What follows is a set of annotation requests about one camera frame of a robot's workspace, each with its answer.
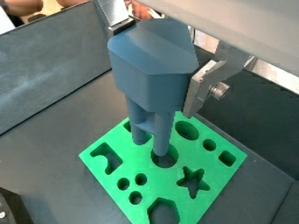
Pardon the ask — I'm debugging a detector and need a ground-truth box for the blue-grey three prong object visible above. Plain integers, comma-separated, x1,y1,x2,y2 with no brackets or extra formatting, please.
107,18,199,156

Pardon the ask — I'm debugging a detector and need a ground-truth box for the grey bin wall panel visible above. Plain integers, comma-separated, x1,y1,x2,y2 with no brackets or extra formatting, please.
0,2,111,134

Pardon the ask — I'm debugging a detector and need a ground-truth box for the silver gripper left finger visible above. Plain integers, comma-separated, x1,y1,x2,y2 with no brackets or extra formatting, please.
93,0,137,37

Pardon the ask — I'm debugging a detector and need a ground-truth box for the green shape sorter board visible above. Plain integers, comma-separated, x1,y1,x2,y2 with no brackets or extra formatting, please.
79,113,247,224

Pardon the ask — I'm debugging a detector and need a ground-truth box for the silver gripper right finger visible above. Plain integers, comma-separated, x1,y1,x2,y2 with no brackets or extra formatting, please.
182,41,250,118

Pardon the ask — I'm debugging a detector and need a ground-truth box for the black object at corner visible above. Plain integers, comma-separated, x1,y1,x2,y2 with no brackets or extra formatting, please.
0,187,34,224

